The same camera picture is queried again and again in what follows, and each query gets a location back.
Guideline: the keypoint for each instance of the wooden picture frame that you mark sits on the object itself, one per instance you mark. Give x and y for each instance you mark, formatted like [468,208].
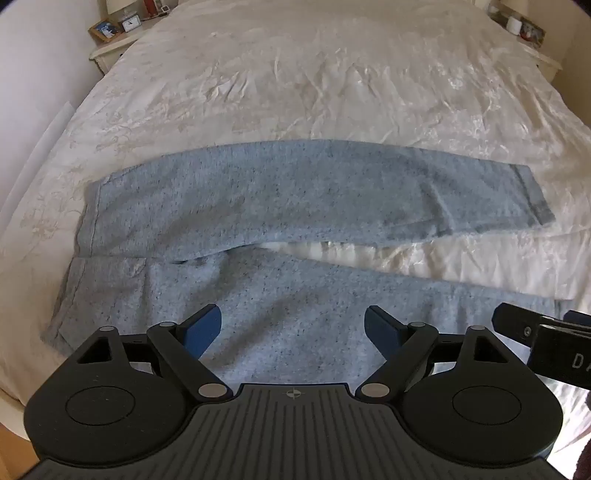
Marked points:
[105,31]

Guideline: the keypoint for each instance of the light blue speckled pants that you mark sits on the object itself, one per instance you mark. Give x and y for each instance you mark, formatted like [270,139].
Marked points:
[163,239]

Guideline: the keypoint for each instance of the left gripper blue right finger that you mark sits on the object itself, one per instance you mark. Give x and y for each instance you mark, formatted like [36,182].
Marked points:
[405,349]

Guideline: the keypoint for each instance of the red box on nightstand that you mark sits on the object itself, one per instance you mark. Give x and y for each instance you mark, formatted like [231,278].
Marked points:
[151,8]

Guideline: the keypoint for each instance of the cream nightstand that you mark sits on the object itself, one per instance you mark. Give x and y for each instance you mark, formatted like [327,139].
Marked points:
[105,56]
[500,11]

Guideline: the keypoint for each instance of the red framed photo right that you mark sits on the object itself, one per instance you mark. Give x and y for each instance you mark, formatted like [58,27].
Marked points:
[532,34]

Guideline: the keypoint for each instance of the white cylindrical speaker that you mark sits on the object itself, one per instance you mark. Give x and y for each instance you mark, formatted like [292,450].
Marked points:
[514,25]

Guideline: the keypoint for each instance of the small white alarm clock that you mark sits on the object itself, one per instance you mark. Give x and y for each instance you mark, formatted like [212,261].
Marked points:
[131,23]

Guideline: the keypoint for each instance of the white embroidered bedspread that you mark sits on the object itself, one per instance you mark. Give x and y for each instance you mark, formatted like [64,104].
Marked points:
[429,74]

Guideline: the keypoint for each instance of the left cream nightstand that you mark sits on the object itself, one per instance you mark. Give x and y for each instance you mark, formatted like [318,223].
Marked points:
[105,56]

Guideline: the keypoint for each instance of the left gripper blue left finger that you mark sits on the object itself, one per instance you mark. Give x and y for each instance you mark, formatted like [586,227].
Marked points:
[178,350]

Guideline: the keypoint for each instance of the right cream nightstand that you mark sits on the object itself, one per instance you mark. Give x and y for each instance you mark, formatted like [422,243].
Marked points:
[500,11]

